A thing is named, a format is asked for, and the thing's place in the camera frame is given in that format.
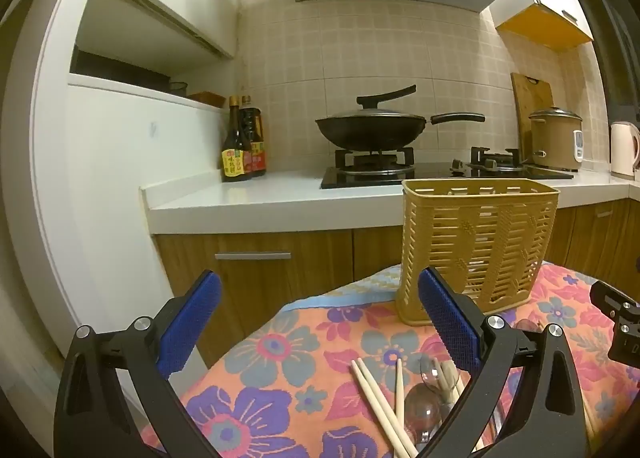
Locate glass wok lid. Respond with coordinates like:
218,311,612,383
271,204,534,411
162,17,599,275
355,84,429,120

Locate yellow-bottomed upper cabinet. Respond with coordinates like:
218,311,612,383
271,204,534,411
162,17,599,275
489,0,596,52

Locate wooden lower cabinets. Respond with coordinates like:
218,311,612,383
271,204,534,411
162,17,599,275
152,197,640,370

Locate floral table cloth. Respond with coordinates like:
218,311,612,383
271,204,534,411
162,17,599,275
139,262,640,458

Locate beige rice cooker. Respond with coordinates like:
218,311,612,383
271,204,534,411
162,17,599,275
528,106,585,172

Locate wooden cutting board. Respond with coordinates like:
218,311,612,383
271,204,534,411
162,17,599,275
510,72,555,155

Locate black wok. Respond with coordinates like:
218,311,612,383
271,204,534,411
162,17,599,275
315,111,486,152

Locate white upper cabinet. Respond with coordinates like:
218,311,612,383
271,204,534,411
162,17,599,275
74,0,237,60

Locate pair of wooden chopsticks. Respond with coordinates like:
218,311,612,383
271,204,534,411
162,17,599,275
356,357,420,457

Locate long metal cabinet handle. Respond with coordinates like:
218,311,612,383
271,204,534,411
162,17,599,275
214,251,292,261

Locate small wooden box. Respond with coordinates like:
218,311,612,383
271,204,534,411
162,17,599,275
187,91,227,108

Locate dark window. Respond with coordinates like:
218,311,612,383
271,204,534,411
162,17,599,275
564,0,640,106

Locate pale pink electric kettle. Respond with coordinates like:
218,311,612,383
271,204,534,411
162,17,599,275
608,121,640,177

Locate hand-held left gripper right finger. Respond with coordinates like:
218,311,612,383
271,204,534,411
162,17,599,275
416,267,592,458

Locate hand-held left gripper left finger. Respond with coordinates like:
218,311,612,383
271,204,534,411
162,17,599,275
52,268,224,458

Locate black gas stove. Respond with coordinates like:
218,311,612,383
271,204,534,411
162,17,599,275
320,145,576,190

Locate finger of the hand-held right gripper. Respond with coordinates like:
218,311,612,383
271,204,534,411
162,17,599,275
589,280,640,322
609,307,640,364

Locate yellow plastic utensil basket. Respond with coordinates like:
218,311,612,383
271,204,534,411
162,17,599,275
396,178,561,327

